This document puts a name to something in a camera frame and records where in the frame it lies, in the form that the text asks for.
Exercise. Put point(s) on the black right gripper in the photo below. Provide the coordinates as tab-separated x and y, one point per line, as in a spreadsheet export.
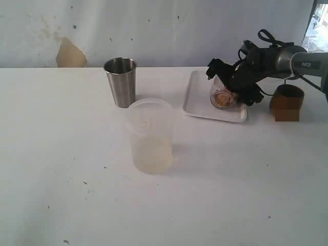
241	82

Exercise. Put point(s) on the clear graduated shaker cup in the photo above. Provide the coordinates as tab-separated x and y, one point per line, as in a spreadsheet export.
218	86

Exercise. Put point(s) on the fruit pieces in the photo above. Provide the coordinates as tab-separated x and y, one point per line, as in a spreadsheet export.
223	100

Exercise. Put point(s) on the brown wooden cup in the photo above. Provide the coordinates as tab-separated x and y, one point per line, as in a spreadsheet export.
286	103

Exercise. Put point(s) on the translucent plastic container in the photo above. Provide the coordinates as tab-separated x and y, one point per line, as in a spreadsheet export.
150	124

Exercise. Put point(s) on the stainless steel cup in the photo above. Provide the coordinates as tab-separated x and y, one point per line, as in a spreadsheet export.
121	74

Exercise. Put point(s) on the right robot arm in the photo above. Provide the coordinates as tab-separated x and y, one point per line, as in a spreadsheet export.
286	61

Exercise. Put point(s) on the white rectangular tray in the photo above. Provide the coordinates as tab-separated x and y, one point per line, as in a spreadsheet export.
198	100

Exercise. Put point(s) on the window frame dark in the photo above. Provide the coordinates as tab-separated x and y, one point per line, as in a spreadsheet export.
311	33

